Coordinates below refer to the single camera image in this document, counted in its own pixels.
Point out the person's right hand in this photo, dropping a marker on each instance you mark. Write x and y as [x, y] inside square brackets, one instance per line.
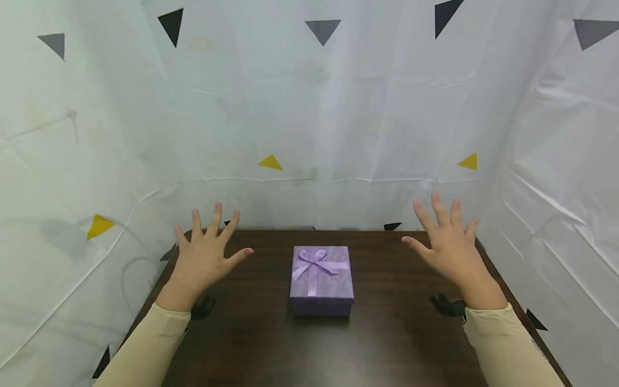
[452, 252]

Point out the person's left hand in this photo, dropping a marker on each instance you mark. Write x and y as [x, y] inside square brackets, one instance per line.
[200, 263]

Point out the person's right index finger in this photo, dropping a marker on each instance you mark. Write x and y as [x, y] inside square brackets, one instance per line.
[424, 216]

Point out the person's right ring finger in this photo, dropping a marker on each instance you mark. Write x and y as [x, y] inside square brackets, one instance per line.
[456, 212]

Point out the person's left ring finger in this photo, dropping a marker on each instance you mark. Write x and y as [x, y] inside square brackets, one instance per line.
[196, 224]

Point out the person's right little finger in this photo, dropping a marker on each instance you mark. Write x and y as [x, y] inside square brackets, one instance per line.
[471, 228]

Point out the person's left middle finger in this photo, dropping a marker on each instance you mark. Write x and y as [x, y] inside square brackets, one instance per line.
[214, 217]

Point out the person's right middle finger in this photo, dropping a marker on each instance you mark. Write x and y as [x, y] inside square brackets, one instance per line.
[440, 208]

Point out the person's left index finger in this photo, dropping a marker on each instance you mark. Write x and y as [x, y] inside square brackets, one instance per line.
[230, 224]

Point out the person's left little finger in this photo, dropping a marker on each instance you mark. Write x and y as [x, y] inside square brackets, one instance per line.
[181, 236]

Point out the person's right thumb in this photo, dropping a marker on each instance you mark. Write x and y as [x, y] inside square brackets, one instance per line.
[416, 246]

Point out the person's left thumb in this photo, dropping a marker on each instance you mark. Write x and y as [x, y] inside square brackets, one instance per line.
[239, 257]

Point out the person's left forearm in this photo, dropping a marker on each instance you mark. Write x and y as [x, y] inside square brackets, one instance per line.
[150, 346]

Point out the person's right forearm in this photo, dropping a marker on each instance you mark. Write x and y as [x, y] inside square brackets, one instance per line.
[508, 346]

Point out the black wrist band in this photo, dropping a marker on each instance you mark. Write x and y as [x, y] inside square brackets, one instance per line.
[449, 306]
[203, 307]

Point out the purple gift box with bow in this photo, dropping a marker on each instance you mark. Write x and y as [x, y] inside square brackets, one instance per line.
[321, 279]

